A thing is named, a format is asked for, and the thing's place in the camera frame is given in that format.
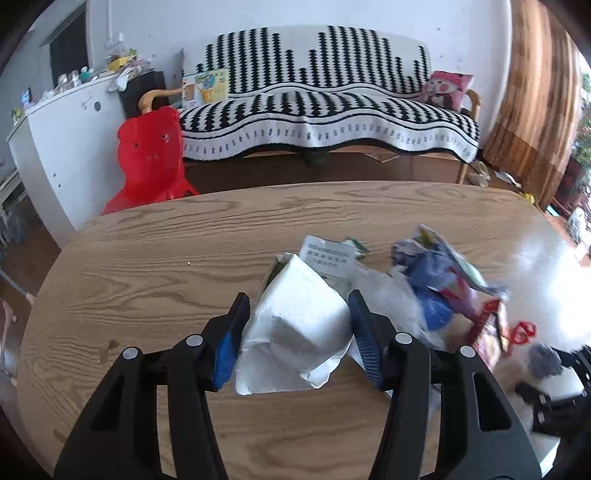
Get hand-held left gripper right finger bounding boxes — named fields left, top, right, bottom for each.
left=347, top=290, right=543, bottom=480

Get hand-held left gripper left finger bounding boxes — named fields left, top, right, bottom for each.
left=53, top=292, right=251, bottom=480

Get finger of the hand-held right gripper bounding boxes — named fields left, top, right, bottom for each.
left=515, top=382, right=591, bottom=437
left=554, top=345, right=591, bottom=395

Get grey paper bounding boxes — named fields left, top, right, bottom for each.
left=529, top=344, right=563, bottom=379

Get clear plastic bag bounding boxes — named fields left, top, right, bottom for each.
left=348, top=265, right=446, bottom=370

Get white paper bag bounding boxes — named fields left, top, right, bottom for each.
left=235, top=253, right=355, bottom=397

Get red snack packet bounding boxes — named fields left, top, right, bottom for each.
left=466, top=299, right=511, bottom=370

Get green wrapper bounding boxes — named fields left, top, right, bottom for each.
left=342, top=237, right=370, bottom=258

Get white printed paper slip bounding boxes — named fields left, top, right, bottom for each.
left=298, top=234, right=358, bottom=280

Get colourful snack packet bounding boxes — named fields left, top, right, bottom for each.
left=418, top=224, right=509, bottom=319

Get pair of slippers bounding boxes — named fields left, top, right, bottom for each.
left=466, top=161, right=492, bottom=188

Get potted plants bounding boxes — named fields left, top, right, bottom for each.
left=566, top=74, right=591, bottom=241

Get red plastic bear chair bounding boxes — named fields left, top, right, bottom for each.
left=100, top=106, right=200, bottom=215

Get black white striped blanket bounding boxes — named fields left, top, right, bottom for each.
left=178, top=25, right=481, bottom=163

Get white cabinet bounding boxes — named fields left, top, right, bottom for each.
left=7, top=71, right=139, bottom=234

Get pink cartoon cushion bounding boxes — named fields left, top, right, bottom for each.
left=420, top=71, right=475, bottom=112

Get colourful picture book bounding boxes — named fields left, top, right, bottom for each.
left=181, top=69, right=230, bottom=109

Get wooden sofa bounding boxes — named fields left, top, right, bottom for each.
left=139, top=25, right=483, bottom=185

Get brown curtain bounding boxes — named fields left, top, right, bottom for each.
left=482, top=0, right=587, bottom=208

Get black box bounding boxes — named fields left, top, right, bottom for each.
left=117, top=69, right=167, bottom=118

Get pile of clutter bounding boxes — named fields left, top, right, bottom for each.
left=105, top=48, right=155, bottom=90

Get row of small bottles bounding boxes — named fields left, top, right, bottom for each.
left=54, top=68, right=95, bottom=93

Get red plastic ring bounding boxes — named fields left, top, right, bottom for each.
left=508, top=320, right=539, bottom=347

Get dark wall panel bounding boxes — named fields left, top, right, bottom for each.
left=48, top=11, right=88, bottom=86

